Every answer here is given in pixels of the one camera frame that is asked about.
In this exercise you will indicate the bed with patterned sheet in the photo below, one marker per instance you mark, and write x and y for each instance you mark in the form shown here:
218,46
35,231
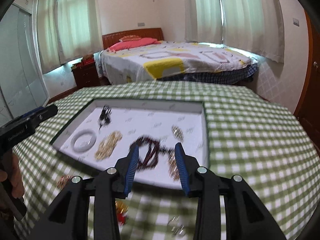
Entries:
177,61

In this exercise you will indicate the brown wooden door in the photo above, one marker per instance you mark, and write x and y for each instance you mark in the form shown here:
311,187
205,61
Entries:
307,111

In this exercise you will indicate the pink pillow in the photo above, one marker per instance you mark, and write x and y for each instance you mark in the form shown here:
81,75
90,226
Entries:
133,44

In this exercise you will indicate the person left hand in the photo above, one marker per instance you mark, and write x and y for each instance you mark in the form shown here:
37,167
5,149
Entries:
16,178

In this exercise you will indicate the right white curtain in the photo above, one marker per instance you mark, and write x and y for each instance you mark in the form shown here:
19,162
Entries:
255,26

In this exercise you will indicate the silver rhinestone brooch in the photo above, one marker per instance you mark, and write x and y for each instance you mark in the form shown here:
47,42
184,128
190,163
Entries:
177,133

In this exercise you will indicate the white curtain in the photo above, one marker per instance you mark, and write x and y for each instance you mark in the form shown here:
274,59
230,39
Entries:
66,30
255,26

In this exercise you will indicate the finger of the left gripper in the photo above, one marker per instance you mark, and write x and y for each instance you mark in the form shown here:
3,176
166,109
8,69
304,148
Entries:
42,114
32,112

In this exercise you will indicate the glass sliding wardrobe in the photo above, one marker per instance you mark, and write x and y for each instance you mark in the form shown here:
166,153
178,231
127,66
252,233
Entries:
22,88

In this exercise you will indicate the wall light switch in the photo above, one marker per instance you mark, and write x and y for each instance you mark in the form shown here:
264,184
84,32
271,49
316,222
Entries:
295,22

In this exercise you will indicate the left white curtain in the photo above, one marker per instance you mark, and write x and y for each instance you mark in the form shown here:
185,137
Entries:
66,30

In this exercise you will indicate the red embroidered cushion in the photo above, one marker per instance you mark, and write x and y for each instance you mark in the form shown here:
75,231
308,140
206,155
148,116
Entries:
129,38

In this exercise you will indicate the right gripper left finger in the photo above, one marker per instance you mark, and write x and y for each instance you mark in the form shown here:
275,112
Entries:
67,216

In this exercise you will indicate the dark wooden nightstand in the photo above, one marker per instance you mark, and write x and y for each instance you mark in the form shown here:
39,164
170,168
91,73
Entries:
85,75

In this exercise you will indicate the red tassel gold charm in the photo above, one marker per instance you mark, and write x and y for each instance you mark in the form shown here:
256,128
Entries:
121,212

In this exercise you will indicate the green white jewelry tray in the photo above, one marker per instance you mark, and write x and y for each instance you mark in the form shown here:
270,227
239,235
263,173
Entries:
118,123

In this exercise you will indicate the green checkered tablecloth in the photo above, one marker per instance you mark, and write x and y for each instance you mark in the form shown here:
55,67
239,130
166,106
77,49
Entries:
261,141

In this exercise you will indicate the red boxes on nightstand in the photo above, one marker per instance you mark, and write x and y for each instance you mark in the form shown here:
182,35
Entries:
85,61

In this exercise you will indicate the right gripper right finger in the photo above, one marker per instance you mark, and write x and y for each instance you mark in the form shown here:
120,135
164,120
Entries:
246,215

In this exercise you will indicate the pale jade bangle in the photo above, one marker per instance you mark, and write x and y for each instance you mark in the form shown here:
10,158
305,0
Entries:
83,141

